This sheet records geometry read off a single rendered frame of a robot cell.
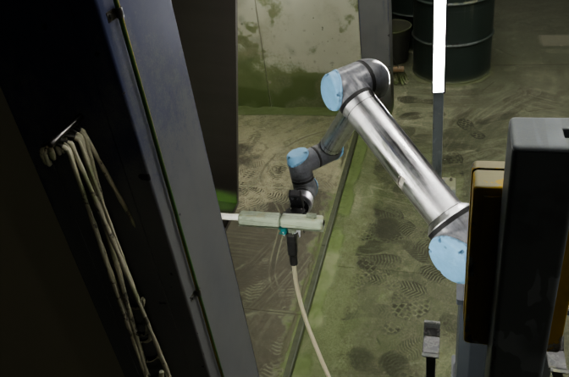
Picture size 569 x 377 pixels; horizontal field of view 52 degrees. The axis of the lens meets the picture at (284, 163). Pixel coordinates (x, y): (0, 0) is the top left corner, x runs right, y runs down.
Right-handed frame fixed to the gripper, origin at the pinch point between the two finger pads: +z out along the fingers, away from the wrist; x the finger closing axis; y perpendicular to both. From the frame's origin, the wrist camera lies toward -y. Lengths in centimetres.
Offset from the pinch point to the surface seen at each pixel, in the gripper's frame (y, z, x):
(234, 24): -67, -26, 21
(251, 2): -40, -191, 62
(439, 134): 10, -110, -54
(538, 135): -91, 117, -53
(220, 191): 6, -35, 38
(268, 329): 57, -10, 14
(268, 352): 59, 2, 12
